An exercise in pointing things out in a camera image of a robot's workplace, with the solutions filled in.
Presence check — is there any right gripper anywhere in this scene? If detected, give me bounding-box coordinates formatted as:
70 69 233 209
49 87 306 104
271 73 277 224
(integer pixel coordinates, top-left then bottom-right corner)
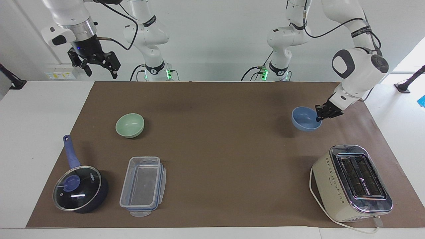
68 33 121 80

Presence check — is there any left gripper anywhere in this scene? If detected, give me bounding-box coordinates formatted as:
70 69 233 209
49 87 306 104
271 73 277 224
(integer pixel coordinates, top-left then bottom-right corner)
315 97 344 122

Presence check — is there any blue bowl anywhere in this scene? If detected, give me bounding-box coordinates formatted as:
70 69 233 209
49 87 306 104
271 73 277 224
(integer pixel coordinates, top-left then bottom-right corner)
292 106 322 132

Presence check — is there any green bowl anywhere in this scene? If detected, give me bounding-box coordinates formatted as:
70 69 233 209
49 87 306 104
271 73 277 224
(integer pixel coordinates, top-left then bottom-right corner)
115 113 145 139

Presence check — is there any cream toaster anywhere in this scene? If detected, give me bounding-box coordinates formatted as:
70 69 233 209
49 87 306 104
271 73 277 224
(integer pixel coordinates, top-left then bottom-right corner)
312 144 393 223

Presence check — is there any black stand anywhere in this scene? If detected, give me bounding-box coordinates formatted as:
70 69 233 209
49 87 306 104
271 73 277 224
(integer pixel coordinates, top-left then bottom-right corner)
0 63 27 90
394 65 425 93

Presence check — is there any blue saucepan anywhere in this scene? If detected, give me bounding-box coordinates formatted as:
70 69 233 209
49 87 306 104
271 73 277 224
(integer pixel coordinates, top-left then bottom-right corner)
52 134 109 214

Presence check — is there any glass pan lid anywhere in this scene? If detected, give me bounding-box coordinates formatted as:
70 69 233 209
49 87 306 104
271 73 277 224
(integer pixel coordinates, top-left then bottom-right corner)
53 165 102 211

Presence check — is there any clear plastic container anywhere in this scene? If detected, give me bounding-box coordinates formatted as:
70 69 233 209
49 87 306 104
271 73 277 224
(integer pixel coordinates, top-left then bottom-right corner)
119 156 166 218

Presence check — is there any white wall socket panel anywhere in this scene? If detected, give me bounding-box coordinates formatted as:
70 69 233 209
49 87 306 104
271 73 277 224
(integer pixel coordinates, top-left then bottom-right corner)
44 70 75 80

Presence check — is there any black cable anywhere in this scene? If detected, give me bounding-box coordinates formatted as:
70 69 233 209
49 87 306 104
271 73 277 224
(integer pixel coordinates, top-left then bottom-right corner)
95 0 139 51
130 64 147 82
289 0 382 102
241 51 275 82

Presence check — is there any white toaster cord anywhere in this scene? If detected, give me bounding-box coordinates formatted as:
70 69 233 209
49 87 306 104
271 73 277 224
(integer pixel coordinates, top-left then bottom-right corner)
309 166 384 234

